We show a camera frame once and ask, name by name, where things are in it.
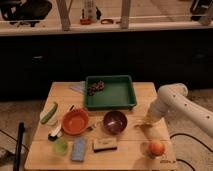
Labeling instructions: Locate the yellow banana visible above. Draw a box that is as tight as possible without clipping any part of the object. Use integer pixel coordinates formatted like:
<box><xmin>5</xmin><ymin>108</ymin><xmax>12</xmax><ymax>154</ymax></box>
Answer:
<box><xmin>134</xmin><ymin>123</ymin><xmax>152</xmax><ymax>129</ymax></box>

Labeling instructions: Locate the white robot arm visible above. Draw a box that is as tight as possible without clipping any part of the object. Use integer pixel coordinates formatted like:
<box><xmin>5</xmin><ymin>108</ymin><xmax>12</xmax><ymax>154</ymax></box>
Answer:
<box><xmin>144</xmin><ymin>83</ymin><xmax>213</xmax><ymax>138</ymax></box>

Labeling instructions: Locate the purple bowl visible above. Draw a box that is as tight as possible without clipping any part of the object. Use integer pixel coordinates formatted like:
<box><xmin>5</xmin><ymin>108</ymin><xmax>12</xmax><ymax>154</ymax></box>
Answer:
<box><xmin>103</xmin><ymin>111</ymin><xmax>127</xmax><ymax>135</ymax></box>

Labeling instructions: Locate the red bowl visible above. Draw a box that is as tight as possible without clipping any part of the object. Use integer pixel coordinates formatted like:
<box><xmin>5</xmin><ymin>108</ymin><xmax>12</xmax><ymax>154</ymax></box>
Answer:
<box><xmin>62</xmin><ymin>109</ymin><xmax>89</xmax><ymax>135</ymax></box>

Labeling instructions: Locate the orange fruit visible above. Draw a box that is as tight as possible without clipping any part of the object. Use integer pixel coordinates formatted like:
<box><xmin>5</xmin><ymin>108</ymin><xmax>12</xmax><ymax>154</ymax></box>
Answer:
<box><xmin>148</xmin><ymin>140</ymin><xmax>165</xmax><ymax>156</ymax></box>

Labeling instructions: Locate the green plastic tray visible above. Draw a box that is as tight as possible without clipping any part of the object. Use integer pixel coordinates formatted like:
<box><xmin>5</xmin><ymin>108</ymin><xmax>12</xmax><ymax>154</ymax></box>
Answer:
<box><xmin>84</xmin><ymin>75</ymin><xmax>137</xmax><ymax>110</ymax></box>

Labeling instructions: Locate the brown eraser block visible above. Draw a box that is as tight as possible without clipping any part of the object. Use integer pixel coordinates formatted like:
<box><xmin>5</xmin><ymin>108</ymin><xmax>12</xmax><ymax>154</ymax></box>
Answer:
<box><xmin>93</xmin><ymin>138</ymin><xmax>117</xmax><ymax>152</ymax></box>

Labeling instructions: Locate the dark grapes bunch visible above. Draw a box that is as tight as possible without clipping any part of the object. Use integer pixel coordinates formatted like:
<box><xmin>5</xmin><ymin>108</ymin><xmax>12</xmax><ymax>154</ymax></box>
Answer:
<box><xmin>87</xmin><ymin>81</ymin><xmax>105</xmax><ymax>96</ymax></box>

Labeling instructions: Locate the clear plastic bag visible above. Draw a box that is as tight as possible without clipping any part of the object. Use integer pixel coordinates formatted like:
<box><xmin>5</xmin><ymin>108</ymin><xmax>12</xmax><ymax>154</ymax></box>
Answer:
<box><xmin>70</xmin><ymin>81</ymin><xmax>85</xmax><ymax>94</ymax></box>

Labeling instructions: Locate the blue sponge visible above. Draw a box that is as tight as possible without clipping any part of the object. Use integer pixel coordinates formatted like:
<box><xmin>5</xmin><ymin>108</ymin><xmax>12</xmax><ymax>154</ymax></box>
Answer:
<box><xmin>71</xmin><ymin>137</ymin><xmax>86</xmax><ymax>162</ymax></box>

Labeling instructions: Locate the wooden table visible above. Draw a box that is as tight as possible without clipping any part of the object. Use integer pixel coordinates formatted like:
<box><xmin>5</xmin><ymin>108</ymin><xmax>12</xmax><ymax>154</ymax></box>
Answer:
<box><xmin>25</xmin><ymin>82</ymin><xmax>177</xmax><ymax>171</ymax></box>

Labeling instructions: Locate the white dish brush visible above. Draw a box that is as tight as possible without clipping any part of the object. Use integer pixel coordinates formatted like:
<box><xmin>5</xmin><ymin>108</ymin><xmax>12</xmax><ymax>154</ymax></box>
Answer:
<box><xmin>47</xmin><ymin>104</ymin><xmax>76</xmax><ymax>142</ymax></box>

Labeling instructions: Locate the green cucumber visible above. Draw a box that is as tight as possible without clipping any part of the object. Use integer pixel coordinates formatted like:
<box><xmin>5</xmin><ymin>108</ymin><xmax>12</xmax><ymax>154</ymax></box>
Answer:
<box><xmin>40</xmin><ymin>102</ymin><xmax>58</xmax><ymax>124</ymax></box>

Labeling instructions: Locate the white bottle on shelf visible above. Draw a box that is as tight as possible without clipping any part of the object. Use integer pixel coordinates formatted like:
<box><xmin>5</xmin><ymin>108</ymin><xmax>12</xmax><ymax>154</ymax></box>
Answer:
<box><xmin>84</xmin><ymin>0</ymin><xmax>97</xmax><ymax>23</ymax></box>

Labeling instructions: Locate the black pole stand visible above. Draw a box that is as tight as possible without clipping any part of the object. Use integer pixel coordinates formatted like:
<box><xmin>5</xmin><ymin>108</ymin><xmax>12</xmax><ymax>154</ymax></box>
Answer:
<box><xmin>13</xmin><ymin>122</ymin><xmax>25</xmax><ymax>171</ymax></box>

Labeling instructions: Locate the black office chair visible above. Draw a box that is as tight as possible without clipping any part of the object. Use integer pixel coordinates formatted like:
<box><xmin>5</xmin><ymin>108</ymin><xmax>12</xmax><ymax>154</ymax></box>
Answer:
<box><xmin>0</xmin><ymin>0</ymin><xmax>52</xmax><ymax>27</ymax></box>

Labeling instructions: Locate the black cable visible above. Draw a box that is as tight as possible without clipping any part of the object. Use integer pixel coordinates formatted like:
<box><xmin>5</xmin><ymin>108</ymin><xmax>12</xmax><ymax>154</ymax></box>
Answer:
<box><xmin>169</xmin><ymin>132</ymin><xmax>213</xmax><ymax>171</ymax></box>

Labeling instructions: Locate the red ring on shelf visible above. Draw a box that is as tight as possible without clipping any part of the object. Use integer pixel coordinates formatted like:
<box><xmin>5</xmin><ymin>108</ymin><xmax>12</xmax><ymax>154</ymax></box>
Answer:
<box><xmin>79</xmin><ymin>18</ymin><xmax>92</xmax><ymax>26</ymax></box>

